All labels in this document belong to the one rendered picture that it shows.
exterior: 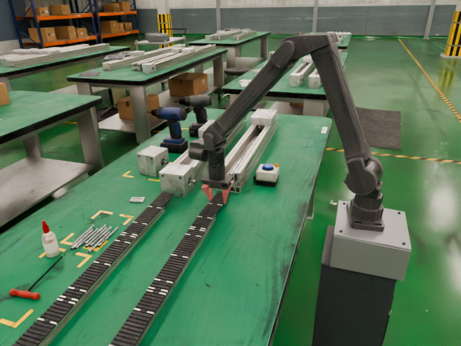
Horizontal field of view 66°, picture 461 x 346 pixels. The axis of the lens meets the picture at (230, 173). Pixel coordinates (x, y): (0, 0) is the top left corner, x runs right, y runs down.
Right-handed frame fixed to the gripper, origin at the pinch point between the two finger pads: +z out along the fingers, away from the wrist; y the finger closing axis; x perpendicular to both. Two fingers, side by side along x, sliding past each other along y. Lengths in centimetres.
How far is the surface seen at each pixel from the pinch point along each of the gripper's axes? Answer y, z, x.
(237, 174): -3.8, -5.6, -11.0
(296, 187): -24.8, 2.2, -21.7
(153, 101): 176, 39, -267
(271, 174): -15.3, -3.5, -19.2
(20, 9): 1015, -62, -926
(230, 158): 2.5, -6.4, -22.8
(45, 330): 17, -1, 64
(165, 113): 40, -18, -41
